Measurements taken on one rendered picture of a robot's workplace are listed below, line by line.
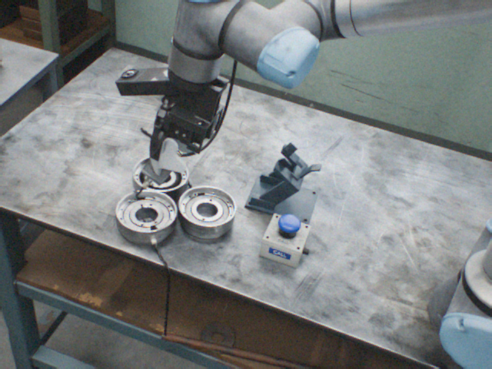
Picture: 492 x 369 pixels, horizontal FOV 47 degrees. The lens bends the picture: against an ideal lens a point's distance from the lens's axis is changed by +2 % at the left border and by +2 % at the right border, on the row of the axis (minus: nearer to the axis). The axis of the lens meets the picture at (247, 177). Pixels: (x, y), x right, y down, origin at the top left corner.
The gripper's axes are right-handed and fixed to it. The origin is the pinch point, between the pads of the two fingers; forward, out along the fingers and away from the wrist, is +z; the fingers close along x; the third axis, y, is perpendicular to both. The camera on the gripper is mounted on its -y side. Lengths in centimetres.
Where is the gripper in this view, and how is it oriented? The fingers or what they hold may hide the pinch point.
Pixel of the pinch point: (160, 161)
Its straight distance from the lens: 96.1
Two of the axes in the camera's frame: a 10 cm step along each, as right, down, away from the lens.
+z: -2.5, 6.9, 6.8
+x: 3.5, -5.9, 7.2
